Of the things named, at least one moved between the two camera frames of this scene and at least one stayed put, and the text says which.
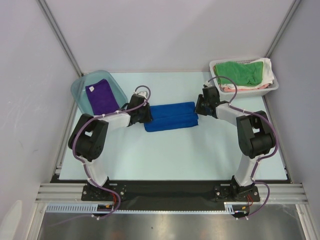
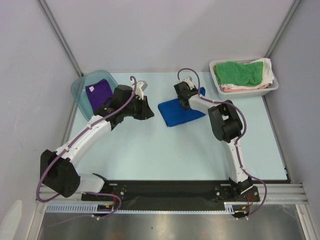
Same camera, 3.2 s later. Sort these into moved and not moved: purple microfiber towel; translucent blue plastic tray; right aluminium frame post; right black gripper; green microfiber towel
Moved: right black gripper
Not moved: green microfiber towel; right aluminium frame post; translucent blue plastic tray; purple microfiber towel
